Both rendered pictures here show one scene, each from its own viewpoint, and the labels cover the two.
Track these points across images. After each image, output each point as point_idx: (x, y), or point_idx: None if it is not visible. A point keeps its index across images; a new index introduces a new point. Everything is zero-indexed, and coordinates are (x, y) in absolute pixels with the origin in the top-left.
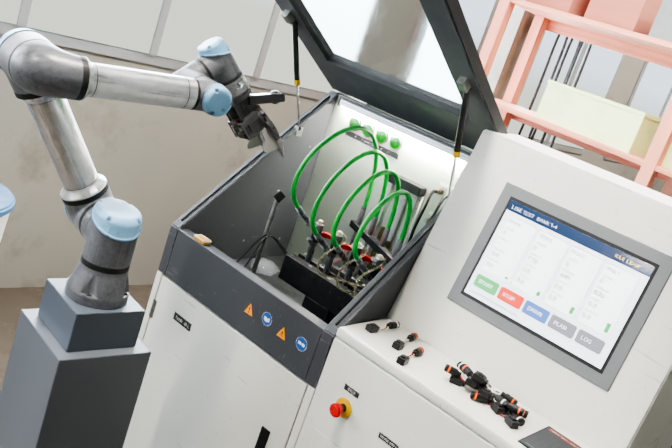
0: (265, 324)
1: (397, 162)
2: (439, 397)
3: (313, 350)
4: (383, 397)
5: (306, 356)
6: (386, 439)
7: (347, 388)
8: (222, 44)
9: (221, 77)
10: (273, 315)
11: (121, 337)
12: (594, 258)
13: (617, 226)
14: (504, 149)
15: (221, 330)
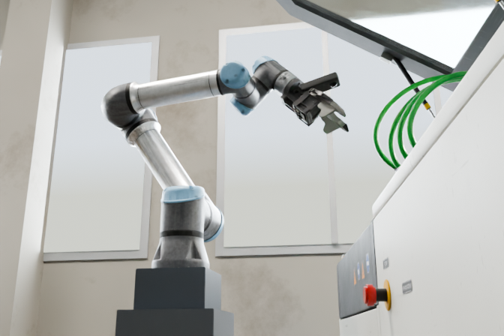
0: (358, 278)
1: None
2: (409, 155)
3: (370, 257)
4: (394, 232)
5: (370, 272)
6: (405, 286)
7: (384, 265)
8: (262, 57)
9: (268, 79)
10: (359, 261)
11: (185, 296)
12: None
13: None
14: None
15: (353, 326)
